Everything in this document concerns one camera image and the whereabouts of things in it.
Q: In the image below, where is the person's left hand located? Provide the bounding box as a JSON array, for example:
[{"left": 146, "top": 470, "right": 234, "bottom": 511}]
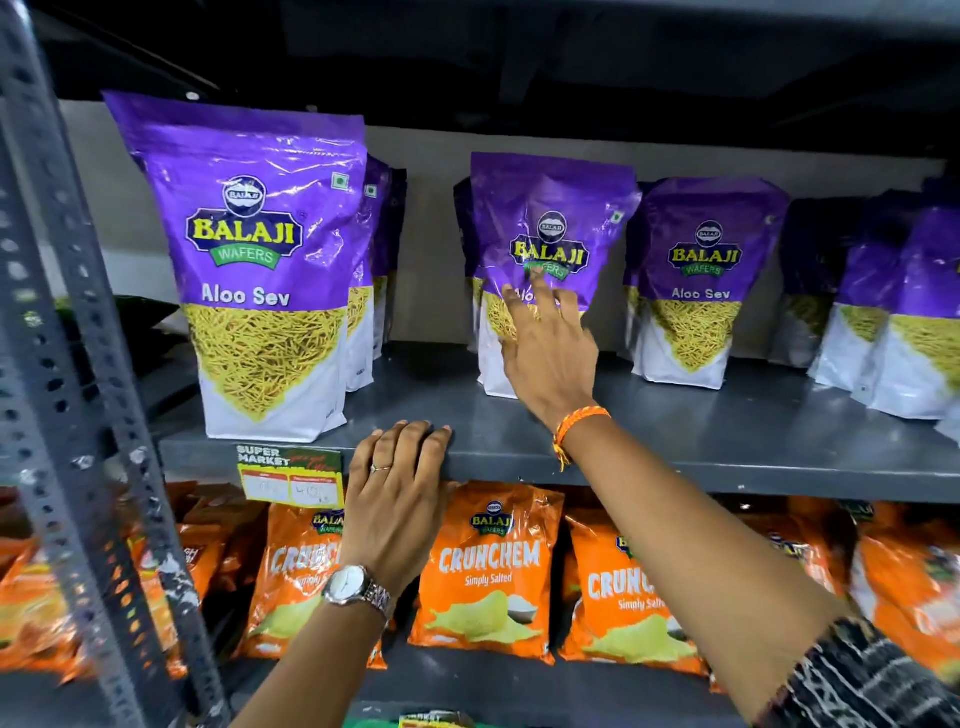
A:
[{"left": 339, "top": 420, "right": 455, "bottom": 601}]

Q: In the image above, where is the person's right hand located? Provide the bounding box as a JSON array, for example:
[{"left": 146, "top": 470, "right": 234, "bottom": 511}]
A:
[{"left": 500, "top": 267, "right": 602, "bottom": 434}]

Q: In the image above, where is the purple snack pouch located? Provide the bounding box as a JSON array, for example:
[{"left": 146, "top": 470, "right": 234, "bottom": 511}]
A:
[{"left": 470, "top": 152, "right": 643, "bottom": 400}]

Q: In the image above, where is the person's left forearm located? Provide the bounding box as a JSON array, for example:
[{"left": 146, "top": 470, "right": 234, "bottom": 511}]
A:
[{"left": 231, "top": 592, "right": 391, "bottom": 728}]

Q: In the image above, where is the person's right forearm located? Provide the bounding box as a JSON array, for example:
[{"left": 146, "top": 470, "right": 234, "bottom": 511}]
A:
[{"left": 558, "top": 416, "right": 856, "bottom": 725}]

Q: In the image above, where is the yellow and green price label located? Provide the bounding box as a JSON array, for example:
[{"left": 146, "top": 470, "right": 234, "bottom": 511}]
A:
[
  {"left": 235, "top": 444, "right": 347, "bottom": 512},
  {"left": 397, "top": 709, "right": 478, "bottom": 728}
]

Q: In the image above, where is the silver wristwatch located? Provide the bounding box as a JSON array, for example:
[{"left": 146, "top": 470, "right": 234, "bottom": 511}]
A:
[{"left": 321, "top": 564, "right": 394, "bottom": 621}]

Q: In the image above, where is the row of orange chip packets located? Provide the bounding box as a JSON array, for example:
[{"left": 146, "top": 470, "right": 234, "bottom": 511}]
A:
[{"left": 0, "top": 480, "right": 960, "bottom": 695}]

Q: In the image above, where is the dark metal shelf board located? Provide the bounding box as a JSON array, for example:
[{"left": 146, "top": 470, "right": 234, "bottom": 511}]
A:
[{"left": 30, "top": 0, "right": 960, "bottom": 160}]

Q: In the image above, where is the grey metal shelf board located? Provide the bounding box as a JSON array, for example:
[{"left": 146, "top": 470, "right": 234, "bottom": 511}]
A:
[
  {"left": 222, "top": 637, "right": 745, "bottom": 728},
  {"left": 153, "top": 341, "right": 960, "bottom": 505}
]

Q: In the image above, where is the row of purple packets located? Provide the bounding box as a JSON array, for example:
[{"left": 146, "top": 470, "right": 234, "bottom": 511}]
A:
[{"left": 102, "top": 90, "right": 960, "bottom": 447}]

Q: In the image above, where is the perforated grey metal upright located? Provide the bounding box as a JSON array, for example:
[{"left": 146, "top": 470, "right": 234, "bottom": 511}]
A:
[{"left": 0, "top": 0, "right": 231, "bottom": 728}]

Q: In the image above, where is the black patterned sleeve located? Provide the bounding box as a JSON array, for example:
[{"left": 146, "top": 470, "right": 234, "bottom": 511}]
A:
[{"left": 753, "top": 616, "right": 960, "bottom": 728}]

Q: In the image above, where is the orange thread bracelet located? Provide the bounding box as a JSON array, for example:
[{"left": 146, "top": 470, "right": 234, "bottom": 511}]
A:
[{"left": 552, "top": 405, "right": 612, "bottom": 473}]

